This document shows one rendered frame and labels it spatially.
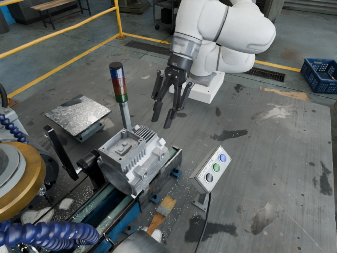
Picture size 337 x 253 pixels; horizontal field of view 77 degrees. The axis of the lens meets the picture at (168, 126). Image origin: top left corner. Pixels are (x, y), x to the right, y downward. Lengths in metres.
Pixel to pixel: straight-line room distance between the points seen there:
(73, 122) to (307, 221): 1.16
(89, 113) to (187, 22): 0.78
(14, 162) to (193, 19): 0.54
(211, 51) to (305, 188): 0.88
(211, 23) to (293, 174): 0.83
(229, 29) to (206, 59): 0.75
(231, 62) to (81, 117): 0.92
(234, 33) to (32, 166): 0.58
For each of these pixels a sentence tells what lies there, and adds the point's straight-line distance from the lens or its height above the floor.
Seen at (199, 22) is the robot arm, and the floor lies 1.47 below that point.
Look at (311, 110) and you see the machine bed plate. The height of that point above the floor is 0.80.
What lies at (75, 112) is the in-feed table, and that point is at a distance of 1.28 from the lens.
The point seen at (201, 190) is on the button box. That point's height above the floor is 1.03.
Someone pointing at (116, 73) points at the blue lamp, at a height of 1.19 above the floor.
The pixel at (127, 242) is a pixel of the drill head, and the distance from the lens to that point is 0.56.
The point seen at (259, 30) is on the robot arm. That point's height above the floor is 1.46.
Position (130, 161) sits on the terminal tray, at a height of 1.11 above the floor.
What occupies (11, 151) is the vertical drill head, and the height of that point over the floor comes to 1.36.
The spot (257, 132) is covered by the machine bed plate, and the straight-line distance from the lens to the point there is 1.32.
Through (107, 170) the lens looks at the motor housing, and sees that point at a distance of 0.86.
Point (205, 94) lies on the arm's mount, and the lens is 1.42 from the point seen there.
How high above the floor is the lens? 1.67
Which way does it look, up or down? 44 degrees down
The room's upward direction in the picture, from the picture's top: straight up
